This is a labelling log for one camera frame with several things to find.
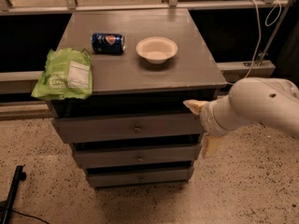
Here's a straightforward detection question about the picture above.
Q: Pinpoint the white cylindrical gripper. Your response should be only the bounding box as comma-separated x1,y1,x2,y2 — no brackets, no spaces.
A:
183,100,232,159

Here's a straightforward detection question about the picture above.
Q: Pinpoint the grey top drawer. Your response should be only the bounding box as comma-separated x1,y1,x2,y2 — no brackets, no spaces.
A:
52,113,203,143

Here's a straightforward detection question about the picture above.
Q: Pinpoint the grey drawer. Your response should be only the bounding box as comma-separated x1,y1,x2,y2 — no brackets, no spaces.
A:
73,143,201,169
87,166,194,188
52,113,203,143

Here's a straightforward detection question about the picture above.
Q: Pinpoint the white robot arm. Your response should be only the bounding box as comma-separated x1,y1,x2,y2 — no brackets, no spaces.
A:
184,77,299,158

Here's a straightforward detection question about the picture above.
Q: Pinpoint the grey wooden drawer cabinet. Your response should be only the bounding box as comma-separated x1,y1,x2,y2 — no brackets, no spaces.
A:
48,9,226,188

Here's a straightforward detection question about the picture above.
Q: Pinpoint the grey bottom drawer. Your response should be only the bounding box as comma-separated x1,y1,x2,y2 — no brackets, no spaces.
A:
87,166,194,188

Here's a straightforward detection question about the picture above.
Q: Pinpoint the grey middle drawer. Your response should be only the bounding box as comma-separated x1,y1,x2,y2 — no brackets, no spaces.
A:
73,143,201,169

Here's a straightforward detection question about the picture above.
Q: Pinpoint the white paper bowl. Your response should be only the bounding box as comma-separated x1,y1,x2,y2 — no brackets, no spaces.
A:
135,36,178,64

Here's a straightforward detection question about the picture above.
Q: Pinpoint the blue soda can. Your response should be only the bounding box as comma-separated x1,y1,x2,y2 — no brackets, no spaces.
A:
92,33,126,54

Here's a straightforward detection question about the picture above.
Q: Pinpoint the thin metal rod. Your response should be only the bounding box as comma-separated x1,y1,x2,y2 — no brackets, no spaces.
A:
252,0,294,65

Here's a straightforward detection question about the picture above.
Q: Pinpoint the green chip bag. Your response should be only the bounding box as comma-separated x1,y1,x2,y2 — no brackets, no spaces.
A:
31,48,93,101

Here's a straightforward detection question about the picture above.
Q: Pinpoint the black stand leg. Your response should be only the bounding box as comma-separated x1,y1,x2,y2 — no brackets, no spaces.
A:
0,165,26,224

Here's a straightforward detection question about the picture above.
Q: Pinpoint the black floor cable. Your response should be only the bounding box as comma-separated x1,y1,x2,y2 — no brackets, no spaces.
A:
0,206,50,224

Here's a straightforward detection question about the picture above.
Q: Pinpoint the metal railing frame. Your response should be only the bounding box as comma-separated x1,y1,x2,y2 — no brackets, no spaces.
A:
0,0,299,95

